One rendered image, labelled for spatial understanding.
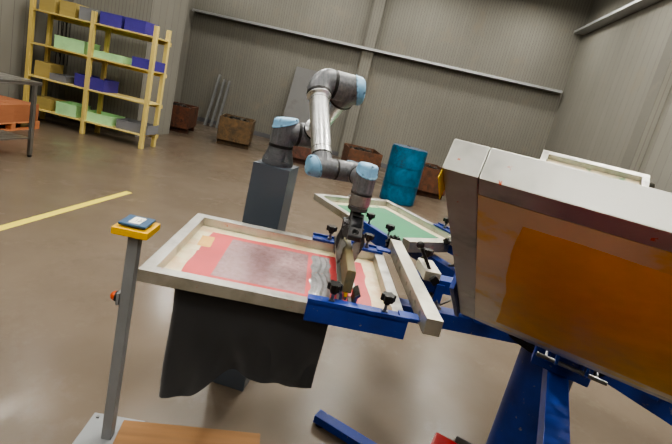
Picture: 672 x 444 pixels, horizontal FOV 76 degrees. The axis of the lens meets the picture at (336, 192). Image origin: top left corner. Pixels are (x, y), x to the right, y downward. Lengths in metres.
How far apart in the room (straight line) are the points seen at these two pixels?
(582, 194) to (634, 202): 0.04
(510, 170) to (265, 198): 1.68
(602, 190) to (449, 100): 11.72
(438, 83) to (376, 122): 1.94
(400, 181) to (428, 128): 4.64
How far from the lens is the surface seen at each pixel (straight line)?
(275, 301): 1.28
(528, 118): 12.50
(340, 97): 1.74
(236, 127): 9.81
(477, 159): 0.46
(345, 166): 1.52
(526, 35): 12.61
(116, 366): 2.03
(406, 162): 7.61
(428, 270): 1.53
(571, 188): 0.45
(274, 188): 2.03
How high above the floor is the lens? 1.57
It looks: 12 degrees down
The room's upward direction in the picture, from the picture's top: 13 degrees clockwise
